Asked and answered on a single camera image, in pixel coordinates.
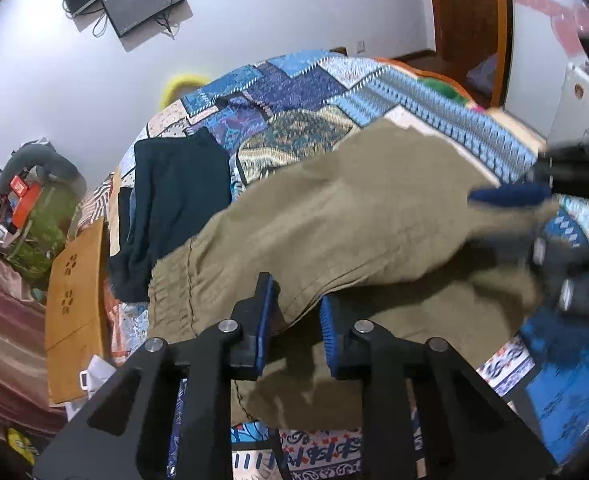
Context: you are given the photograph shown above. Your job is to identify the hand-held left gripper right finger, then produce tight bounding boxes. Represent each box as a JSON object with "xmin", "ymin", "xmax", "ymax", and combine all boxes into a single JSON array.
[{"xmin": 319, "ymin": 295, "xmax": 558, "ymax": 480}]

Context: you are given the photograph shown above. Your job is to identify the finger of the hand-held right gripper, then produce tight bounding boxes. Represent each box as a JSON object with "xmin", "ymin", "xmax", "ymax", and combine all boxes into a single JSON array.
[
  {"xmin": 529, "ymin": 212, "xmax": 589, "ymax": 313},
  {"xmin": 469, "ymin": 152, "xmax": 561, "ymax": 210}
]

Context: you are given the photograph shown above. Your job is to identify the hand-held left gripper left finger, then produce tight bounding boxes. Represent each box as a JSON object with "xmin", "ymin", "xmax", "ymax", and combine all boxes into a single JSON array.
[{"xmin": 33, "ymin": 273, "xmax": 279, "ymax": 480}]

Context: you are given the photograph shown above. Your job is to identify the olive khaki pants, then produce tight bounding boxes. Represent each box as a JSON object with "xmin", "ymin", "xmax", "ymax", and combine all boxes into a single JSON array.
[{"xmin": 147, "ymin": 117, "xmax": 561, "ymax": 433}]

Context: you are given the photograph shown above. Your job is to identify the wooden door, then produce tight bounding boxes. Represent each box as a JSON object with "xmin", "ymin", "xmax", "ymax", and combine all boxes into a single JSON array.
[{"xmin": 425, "ymin": 0, "xmax": 514, "ymax": 107}]

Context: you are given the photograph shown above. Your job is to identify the dark teal garment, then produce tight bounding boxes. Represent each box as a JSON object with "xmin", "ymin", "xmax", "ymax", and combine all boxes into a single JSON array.
[{"xmin": 108, "ymin": 127, "xmax": 233, "ymax": 302}]

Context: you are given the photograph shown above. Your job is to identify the white plastic bag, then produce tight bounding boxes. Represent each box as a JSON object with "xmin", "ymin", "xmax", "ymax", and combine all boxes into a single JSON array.
[{"xmin": 67, "ymin": 354, "xmax": 121, "ymax": 423}]

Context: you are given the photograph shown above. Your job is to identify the wooden folding table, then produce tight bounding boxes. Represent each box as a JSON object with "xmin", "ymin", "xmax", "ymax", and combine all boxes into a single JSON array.
[{"xmin": 44, "ymin": 219, "xmax": 113, "ymax": 406}]

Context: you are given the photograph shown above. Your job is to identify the blue patchwork blanket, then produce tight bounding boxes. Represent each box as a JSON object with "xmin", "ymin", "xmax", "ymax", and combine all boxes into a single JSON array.
[{"xmin": 72, "ymin": 50, "xmax": 589, "ymax": 480}]

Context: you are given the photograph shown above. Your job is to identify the green leafy cloth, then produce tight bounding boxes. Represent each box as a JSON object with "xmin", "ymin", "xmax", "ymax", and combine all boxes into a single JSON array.
[{"xmin": 8, "ymin": 184, "xmax": 81, "ymax": 283}]

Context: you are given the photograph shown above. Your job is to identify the yellow plush pillow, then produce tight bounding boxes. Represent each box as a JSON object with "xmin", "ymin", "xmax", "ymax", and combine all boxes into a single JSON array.
[{"xmin": 158, "ymin": 74, "xmax": 211, "ymax": 112}]

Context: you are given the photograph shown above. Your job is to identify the red striped cloth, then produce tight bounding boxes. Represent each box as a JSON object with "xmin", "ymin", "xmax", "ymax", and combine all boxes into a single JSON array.
[{"xmin": 0, "ymin": 234, "xmax": 68, "ymax": 438}]

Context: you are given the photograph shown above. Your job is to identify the grey garment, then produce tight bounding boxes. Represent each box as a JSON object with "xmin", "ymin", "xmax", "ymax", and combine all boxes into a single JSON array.
[{"xmin": 0, "ymin": 144, "xmax": 88, "ymax": 197}]

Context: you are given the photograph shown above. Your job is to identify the red box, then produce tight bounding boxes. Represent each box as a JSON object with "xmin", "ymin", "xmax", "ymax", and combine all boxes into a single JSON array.
[{"xmin": 8, "ymin": 176, "xmax": 43, "ymax": 227}]

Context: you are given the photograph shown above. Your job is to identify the yellow packet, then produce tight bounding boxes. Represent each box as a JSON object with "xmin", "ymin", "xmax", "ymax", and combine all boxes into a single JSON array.
[{"xmin": 6, "ymin": 426, "xmax": 39, "ymax": 462}]

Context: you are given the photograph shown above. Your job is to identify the pink wall sticker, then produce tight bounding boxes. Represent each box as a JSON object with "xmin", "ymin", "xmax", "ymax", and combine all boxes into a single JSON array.
[{"xmin": 513, "ymin": 0, "xmax": 589, "ymax": 57}]

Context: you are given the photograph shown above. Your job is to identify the black monitor cable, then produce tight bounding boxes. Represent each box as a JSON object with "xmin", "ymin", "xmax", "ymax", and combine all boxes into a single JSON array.
[{"xmin": 155, "ymin": 12, "xmax": 181, "ymax": 41}]

